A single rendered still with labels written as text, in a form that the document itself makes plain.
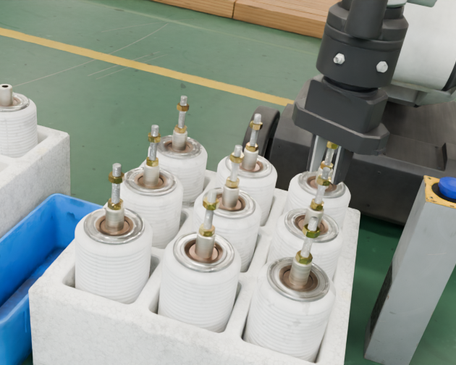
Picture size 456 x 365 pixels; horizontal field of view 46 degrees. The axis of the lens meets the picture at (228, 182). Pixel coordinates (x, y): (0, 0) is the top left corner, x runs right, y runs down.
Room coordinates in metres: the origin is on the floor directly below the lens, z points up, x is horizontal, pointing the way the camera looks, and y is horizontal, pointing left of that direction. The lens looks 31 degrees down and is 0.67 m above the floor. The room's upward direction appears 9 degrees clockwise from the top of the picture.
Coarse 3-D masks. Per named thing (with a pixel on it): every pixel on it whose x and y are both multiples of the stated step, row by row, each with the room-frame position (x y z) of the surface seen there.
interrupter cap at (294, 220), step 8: (304, 208) 0.65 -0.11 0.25; (288, 216) 0.62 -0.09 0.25; (296, 216) 0.63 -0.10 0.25; (304, 216) 0.63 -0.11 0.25; (328, 216) 0.64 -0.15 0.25; (288, 224) 0.60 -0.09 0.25; (296, 224) 0.61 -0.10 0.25; (320, 224) 0.62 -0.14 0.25; (328, 224) 0.62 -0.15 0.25; (336, 224) 0.62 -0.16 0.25; (296, 232) 0.59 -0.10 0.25; (320, 232) 0.60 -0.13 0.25; (328, 232) 0.60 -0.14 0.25; (336, 232) 0.60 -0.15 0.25; (320, 240) 0.58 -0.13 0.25; (328, 240) 0.58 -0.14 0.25
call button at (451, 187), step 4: (440, 180) 0.66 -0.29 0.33; (444, 180) 0.66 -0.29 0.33; (448, 180) 0.66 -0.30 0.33; (452, 180) 0.66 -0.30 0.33; (440, 184) 0.65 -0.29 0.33; (444, 184) 0.65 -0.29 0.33; (448, 184) 0.65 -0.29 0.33; (452, 184) 0.65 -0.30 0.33; (440, 188) 0.65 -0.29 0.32; (444, 188) 0.65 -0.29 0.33; (448, 188) 0.64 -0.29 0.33; (452, 188) 0.64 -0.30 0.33; (444, 192) 0.65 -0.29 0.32; (448, 192) 0.64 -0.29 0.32; (452, 192) 0.64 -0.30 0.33; (448, 196) 0.64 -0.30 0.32; (452, 196) 0.64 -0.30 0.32
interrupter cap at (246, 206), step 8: (240, 192) 0.67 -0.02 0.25; (240, 200) 0.65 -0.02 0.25; (248, 200) 0.65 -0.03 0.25; (224, 208) 0.62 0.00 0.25; (232, 208) 0.63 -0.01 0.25; (240, 208) 0.63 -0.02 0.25; (248, 208) 0.63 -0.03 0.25; (224, 216) 0.60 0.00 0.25; (232, 216) 0.60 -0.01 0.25; (240, 216) 0.60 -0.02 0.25; (248, 216) 0.61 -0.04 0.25
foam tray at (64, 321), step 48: (48, 288) 0.49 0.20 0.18; (144, 288) 0.52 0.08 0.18; (240, 288) 0.56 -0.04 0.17; (336, 288) 0.58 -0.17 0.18; (48, 336) 0.48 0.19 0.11; (96, 336) 0.46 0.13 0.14; (144, 336) 0.45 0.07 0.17; (192, 336) 0.45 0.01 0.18; (240, 336) 0.49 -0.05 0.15; (336, 336) 0.49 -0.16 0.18
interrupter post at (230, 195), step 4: (224, 184) 0.64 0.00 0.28; (224, 188) 0.63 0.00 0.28; (228, 188) 0.63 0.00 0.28; (232, 188) 0.63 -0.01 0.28; (236, 188) 0.63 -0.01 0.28; (224, 192) 0.63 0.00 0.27; (228, 192) 0.63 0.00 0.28; (232, 192) 0.63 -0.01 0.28; (236, 192) 0.63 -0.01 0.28; (224, 196) 0.63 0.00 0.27; (228, 196) 0.63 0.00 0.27; (232, 196) 0.63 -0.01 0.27; (236, 196) 0.63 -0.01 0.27; (224, 200) 0.63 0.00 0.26; (228, 200) 0.63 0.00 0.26; (232, 200) 0.63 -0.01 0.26; (236, 200) 0.63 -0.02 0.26; (224, 204) 0.63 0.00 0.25; (228, 204) 0.63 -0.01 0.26; (232, 204) 0.63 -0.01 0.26; (236, 204) 0.63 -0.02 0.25
